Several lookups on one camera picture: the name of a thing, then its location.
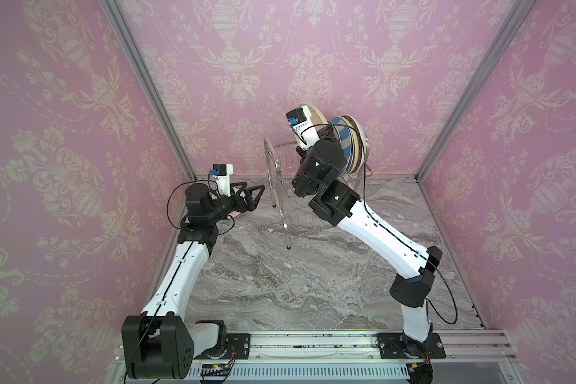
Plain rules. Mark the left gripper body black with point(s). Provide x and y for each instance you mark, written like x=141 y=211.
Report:
x=235 y=205

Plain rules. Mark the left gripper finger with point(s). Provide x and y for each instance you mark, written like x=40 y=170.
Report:
x=237 y=188
x=252 y=196

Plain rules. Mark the steel two-tier dish rack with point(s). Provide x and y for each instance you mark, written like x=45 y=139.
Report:
x=288 y=192

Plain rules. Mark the beige plain plate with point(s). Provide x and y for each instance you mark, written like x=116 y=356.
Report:
x=317 y=115

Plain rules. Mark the blue striped plate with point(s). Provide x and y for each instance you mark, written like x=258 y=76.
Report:
x=344 y=132

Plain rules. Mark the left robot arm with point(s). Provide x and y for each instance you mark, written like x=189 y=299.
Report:
x=157 y=344

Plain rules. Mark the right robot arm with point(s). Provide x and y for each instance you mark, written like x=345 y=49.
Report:
x=414 y=264

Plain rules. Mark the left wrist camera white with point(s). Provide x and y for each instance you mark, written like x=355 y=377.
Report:
x=220 y=174

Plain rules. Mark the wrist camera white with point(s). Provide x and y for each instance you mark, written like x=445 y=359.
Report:
x=301 y=122
x=220 y=174

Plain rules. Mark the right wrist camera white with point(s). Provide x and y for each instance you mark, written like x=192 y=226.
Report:
x=301 y=122

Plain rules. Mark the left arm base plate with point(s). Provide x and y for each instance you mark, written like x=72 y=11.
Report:
x=233 y=345

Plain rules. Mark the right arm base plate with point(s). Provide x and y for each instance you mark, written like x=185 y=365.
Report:
x=399 y=346

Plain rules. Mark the aluminium mounting rail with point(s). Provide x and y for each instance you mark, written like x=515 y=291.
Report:
x=352 y=357

